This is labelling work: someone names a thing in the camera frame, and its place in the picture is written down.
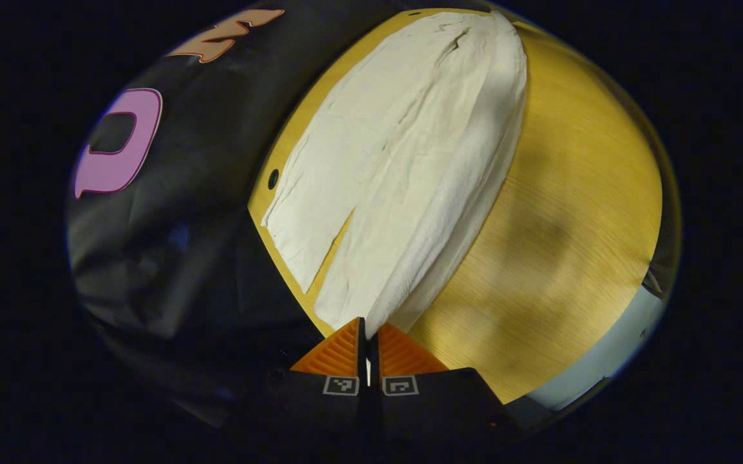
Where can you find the black backdrop cloth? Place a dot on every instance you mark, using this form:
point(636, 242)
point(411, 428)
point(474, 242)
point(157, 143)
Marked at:
point(203, 225)

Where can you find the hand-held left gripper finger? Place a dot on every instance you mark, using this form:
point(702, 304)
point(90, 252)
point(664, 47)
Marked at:
point(374, 361)
point(361, 361)

